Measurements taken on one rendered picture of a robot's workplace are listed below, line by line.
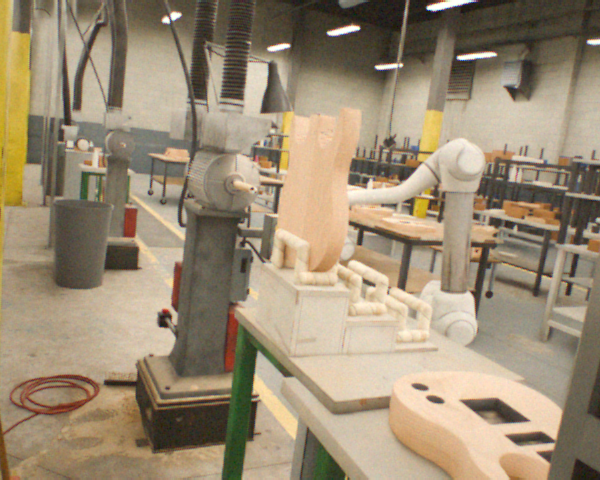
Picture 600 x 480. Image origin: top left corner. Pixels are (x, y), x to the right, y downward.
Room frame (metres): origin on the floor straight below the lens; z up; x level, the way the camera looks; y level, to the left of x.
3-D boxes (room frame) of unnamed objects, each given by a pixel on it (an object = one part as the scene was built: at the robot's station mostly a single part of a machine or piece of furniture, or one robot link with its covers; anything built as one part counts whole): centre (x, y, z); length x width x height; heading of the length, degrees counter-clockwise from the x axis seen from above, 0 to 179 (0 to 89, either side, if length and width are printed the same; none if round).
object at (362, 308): (1.40, -0.20, 1.04); 0.11 x 0.03 x 0.03; 115
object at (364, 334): (1.48, -0.17, 0.98); 0.27 x 0.16 x 0.09; 25
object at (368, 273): (1.50, -0.20, 1.12); 0.20 x 0.03 x 0.03; 24
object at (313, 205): (1.42, -0.02, 1.33); 0.35 x 0.04 x 0.40; 24
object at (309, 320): (1.42, -0.03, 1.02); 0.27 x 0.15 x 0.17; 25
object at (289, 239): (1.40, 0.02, 1.20); 0.20 x 0.03 x 0.03; 24
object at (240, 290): (2.62, 0.29, 0.93); 0.15 x 0.10 x 0.55; 27
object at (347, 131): (1.30, -0.07, 1.49); 0.07 x 0.04 x 0.10; 24
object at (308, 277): (1.33, -0.06, 1.12); 0.11 x 0.03 x 0.03; 115
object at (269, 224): (2.53, 0.14, 0.99); 0.24 x 0.21 x 0.26; 27
